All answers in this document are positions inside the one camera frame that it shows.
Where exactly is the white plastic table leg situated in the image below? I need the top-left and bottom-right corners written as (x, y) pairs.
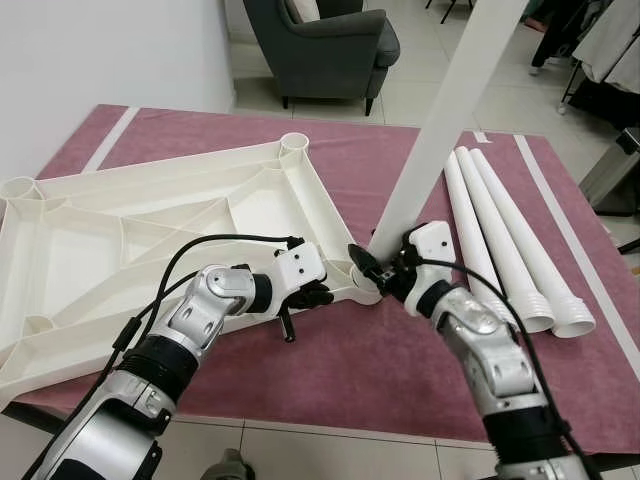
top-left (443, 148), bottom-right (506, 301)
top-left (470, 148), bottom-right (598, 341)
top-left (455, 146), bottom-right (556, 334)
top-left (368, 0), bottom-right (531, 263)

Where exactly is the white plastic children table top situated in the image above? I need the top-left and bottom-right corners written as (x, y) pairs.
top-left (0, 131), bottom-right (384, 409)

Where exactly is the maroon cloth with white stripes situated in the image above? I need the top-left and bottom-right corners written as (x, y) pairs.
top-left (15, 103), bottom-right (640, 456)

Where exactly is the dark robot left foot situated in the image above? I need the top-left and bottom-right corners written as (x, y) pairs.
top-left (200, 448), bottom-right (256, 480)

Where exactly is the dark grey armchair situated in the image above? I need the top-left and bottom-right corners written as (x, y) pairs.
top-left (243, 0), bottom-right (401, 116)

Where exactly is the steel trash bin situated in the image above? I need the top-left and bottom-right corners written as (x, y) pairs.
top-left (578, 128), bottom-right (640, 216)

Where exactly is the beige armchair cushion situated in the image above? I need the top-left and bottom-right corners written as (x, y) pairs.
top-left (283, 0), bottom-right (323, 23)

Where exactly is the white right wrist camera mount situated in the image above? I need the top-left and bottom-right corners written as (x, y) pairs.
top-left (405, 220), bottom-right (456, 276)

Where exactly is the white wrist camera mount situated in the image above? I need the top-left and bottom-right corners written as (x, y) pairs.
top-left (405, 220), bottom-right (456, 276)
top-left (272, 243), bottom-right (328, 291)

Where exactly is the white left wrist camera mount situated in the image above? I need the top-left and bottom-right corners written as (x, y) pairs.
top-left (272, 243), bottom-right (328, 291)

